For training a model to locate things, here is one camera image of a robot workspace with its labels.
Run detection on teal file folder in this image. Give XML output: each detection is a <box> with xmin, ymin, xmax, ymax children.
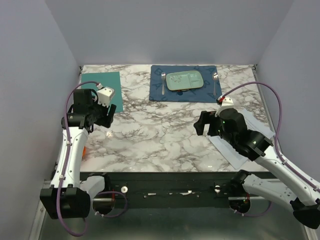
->
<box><xmin>81</xmin><ymin>72</ymin><xmax>124</xmax><ymax>113</ymax></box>

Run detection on white printed paper sheets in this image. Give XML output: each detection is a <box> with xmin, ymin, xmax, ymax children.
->
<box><xmin>208</xmin><ymin>109</ymin><xmax>275</xmax><ymax>170</ymax></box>

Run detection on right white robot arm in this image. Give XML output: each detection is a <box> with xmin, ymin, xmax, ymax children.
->
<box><xmin>193</xmin><ymin>108</ymin><xmax>320</xmax><ymax>229</ymax></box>

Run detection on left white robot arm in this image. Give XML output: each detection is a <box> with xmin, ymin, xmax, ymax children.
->
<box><xmin>40</xmin><ymin>86</ymin><xmax>117</xmax><ymax>220</ymax></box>

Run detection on blue cloth placemat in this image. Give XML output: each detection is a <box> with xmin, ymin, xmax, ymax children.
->
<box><xmin>149</xmin><ymin>65</ymin><xmax>222</xmax><ymax>103</ymax></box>

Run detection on orange ball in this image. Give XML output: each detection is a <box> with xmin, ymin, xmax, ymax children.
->
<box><xmin>82</xmin><ymin>147</ymin><xmax>86</xmax><ymax>157</ymax></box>

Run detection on silver spoon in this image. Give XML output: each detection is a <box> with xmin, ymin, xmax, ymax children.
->
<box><xmin>212</xmin><ymin>72</ymin><xmax>219</xmax><ymax>96</ymax></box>

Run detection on light green divided plate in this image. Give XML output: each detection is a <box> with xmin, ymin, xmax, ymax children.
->
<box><xmin>166</xmin><ymin>70</ymin><xmax>204</xmax><ymax>91</ymax></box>

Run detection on silver fork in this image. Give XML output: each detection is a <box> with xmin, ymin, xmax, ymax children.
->
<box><xmin>161</xmin><ymin>72</ymin><xmax>166</xmax><ymax>95</ymax></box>

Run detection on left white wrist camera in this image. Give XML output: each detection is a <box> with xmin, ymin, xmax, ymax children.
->
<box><xmin>96</xmin><ymin>83</ymin><xmax>115</xmax><ymax>108</ymax></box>

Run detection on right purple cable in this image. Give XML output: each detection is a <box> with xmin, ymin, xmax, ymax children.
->
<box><xmin>217</xmin><ymin>81</ymin><xmax>320</xmax><ymax>193</ymax></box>

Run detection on black mounting base plate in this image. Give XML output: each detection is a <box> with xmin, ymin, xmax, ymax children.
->
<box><xmin>80</xmin><ymin>172</ymin><xmax>251</xmax><ymax>218</ymax></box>

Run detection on aluminium frame rail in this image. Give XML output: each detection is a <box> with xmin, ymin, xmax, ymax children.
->
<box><xmin>27</xmin><ymin>178</ymin><xmax>55</xmax><ymax>240</ymax></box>

